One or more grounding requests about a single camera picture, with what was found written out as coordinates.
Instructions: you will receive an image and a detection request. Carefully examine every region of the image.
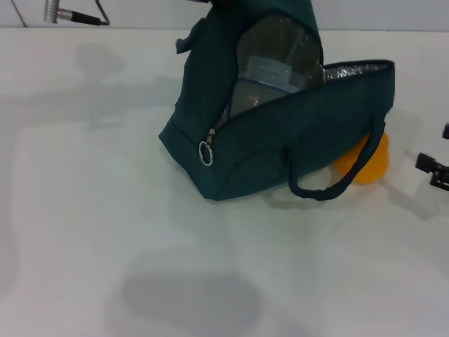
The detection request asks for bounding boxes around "orange yellow pear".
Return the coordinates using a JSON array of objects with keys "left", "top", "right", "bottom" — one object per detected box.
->
[{"left": 331, "top": 133, "right": 391, "bottom": 185}]

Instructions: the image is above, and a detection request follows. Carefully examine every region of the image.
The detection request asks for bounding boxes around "clear plastic food container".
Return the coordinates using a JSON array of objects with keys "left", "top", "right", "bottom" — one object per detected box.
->
[{"left": 224, "top": 55, "right": 326, "bottom": 122}]

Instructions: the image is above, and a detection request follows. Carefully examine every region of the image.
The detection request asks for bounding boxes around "dark teal zipper bag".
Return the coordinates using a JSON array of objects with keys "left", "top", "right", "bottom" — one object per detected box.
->
[{"left": 158, "top": 0, "right": 396, "bottom": 203}]

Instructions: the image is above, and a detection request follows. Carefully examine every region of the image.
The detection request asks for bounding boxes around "left arm plug cable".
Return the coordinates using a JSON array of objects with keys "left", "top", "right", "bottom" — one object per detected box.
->
[{"left": 43, "top": 0, "right": 112, "bottom": 27}]

